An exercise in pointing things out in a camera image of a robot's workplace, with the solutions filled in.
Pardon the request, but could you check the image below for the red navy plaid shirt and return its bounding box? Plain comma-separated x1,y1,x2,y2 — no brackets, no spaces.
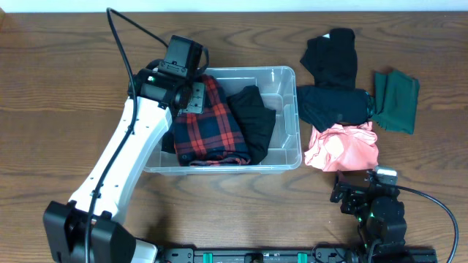
173,75,252,167

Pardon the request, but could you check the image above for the large black garment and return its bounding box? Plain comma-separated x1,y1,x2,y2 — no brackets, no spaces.
162,85,276,165

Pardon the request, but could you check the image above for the clear plastic storage container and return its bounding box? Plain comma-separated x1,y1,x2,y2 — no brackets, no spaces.
144,66,302,175

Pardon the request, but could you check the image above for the dark green garment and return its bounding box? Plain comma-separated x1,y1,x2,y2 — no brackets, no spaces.
371,70,420,134

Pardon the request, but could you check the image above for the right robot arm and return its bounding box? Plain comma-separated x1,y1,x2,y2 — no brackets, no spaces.
330,168,407,257

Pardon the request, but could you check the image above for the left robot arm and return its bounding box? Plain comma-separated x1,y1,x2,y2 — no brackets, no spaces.
43,61,205,263

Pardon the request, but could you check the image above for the pink folded garment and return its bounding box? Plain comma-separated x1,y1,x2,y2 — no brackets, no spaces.
304,121,379,172

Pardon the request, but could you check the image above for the dark navy folded garment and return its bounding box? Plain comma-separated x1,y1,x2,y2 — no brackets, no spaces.
297,86,372,132

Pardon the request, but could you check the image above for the black garment with tag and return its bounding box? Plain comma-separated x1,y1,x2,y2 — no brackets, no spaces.
300,28,358,91

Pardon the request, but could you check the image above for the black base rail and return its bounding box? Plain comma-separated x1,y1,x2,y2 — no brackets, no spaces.
155,245,438,263

